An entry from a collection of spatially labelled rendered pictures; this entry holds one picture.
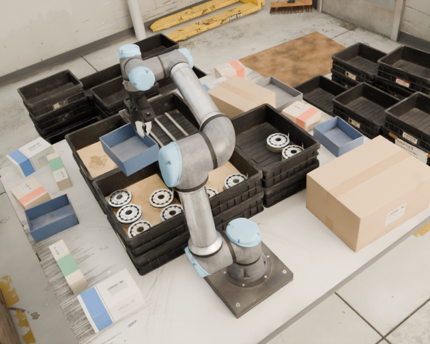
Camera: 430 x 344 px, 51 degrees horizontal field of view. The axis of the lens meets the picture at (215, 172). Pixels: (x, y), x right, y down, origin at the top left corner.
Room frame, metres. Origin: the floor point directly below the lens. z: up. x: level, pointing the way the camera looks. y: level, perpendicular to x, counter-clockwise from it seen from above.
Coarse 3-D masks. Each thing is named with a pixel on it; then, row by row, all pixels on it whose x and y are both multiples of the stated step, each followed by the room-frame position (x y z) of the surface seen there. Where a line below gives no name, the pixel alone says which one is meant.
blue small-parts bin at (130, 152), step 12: (120, 132) 1.47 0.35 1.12; (132, 132) 1.49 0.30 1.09; (144, 132) 1.42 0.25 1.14; (108, 144) 1.44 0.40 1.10; (120, 144) 1.45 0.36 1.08; (132, 144) 1.44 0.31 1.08; (144, 144) 1.43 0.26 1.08; (156, 144) 1.33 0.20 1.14; (120, 156) 1.38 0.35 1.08; (132, 156) 1.28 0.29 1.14; (144, 156) 1.30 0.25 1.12; (156, 156) 1.32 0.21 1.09; (120, 168) 1.30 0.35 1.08; (132, 168) 1.27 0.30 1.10
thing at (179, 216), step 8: (104, 176) 1.45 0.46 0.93; (96, 184) 1.40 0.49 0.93; (104, 200) 1.30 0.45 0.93; (112, 216) 1.21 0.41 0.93; (176, 216) 1.15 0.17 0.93; (184, 216) 1.16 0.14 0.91; (120, 224) 1.16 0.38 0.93; (160, 224) 1.13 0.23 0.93; (168, 224) 1.13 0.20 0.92; (120, 232) 1.13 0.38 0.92; (144, 232) 1.10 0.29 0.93; (152, 232) 1.11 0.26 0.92; (128, 240) 1.07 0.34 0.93; (136, 240) 1.08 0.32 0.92
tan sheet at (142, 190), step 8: (152, 176) 1.51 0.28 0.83; (136, 184) 1.48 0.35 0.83; (144, 184) 1.47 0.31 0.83; (152, 184) 1.46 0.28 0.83; (160, 184) 1.45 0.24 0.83; (136, 192) 1.42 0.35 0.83; (144, 192) 1.42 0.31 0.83; (152, 192) 1.41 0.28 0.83; (136, 200) 1.38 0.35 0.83; (144, 200) 1.37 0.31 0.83; (176, 200) 1.34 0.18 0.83; (144, 208) 1.32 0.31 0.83; (144, 216) 1.28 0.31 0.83; (152, 216) 1.27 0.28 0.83; (152, 224) 1.23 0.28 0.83
